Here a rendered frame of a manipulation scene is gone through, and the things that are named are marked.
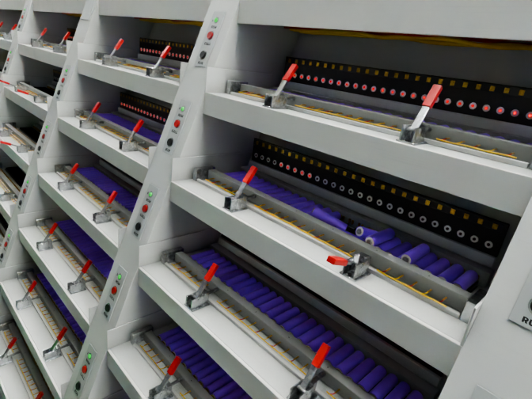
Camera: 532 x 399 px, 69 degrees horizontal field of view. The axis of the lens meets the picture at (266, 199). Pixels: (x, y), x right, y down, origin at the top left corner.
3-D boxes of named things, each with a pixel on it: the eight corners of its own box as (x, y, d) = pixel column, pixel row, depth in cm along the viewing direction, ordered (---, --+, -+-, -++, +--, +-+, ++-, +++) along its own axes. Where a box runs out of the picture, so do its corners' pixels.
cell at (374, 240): (385, 237, 64) (363, 247, 60) (385, 227, 64) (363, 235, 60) (395, 239, 63) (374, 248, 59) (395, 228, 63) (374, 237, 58)
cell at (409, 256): (417, 243, 60) (397, 253, 56) (429, 243, 59) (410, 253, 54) (419, 254, 60) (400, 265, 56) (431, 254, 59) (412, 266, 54)
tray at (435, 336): (450, 378, 44) (476, 309, 41) (169, 200, 83) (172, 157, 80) (500, 315, 58) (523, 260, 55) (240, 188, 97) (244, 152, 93)
